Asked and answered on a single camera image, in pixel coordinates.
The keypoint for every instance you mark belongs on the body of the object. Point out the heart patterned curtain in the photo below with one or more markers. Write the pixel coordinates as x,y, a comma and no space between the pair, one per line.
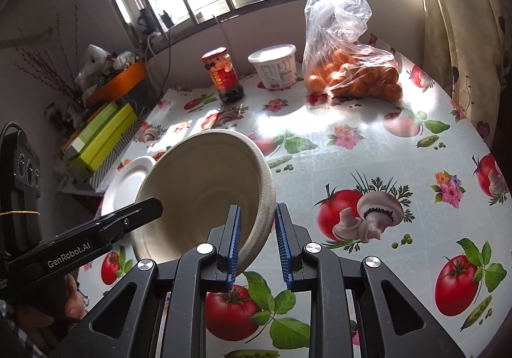
472,62

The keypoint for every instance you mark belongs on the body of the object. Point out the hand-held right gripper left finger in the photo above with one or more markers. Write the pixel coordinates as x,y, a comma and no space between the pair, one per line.
236,246

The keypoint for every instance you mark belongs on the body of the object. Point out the large beige paper bowl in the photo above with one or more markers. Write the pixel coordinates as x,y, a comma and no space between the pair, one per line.
200,182

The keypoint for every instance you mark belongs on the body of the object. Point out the white plastic tub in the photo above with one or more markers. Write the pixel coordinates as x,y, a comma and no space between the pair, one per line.
274,70

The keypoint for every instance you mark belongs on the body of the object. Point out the small black device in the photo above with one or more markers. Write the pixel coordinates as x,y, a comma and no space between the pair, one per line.
167,20

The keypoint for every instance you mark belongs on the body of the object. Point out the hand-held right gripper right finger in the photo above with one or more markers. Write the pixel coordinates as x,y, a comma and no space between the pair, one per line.
282,246

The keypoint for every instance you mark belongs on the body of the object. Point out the person's left hand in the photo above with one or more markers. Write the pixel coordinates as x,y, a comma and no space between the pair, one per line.
74,298

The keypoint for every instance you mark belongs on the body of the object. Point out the plastic bag of oranges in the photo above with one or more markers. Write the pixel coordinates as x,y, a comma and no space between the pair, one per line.
352,78

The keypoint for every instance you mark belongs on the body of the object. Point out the grey patterned box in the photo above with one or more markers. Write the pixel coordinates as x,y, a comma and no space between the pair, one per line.
108,170

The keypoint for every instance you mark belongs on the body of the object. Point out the fruit printed tablecloth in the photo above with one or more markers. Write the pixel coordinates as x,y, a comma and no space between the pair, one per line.
340,150

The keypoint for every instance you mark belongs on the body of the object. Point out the red label sauce jar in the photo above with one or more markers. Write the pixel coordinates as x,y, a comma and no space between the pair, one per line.
222,74

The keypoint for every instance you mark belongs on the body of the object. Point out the white plastic bag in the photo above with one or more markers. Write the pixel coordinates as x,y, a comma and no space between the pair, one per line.
92,62

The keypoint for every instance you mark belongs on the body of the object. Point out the lime green box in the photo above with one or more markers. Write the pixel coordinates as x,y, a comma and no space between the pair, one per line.
108,134

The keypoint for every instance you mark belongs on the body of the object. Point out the small white foam plate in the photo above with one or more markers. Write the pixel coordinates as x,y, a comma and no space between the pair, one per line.
128,182

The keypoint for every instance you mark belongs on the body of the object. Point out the green white box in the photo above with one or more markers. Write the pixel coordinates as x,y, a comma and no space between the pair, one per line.
94,122

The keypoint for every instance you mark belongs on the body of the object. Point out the dried branches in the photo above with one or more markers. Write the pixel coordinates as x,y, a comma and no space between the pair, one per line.
52,70

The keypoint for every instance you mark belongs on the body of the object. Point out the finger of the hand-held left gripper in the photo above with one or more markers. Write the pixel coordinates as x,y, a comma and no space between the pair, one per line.
136,214

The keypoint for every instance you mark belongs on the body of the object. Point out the orange plastic basin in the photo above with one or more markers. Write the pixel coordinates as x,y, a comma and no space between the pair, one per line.
116,84

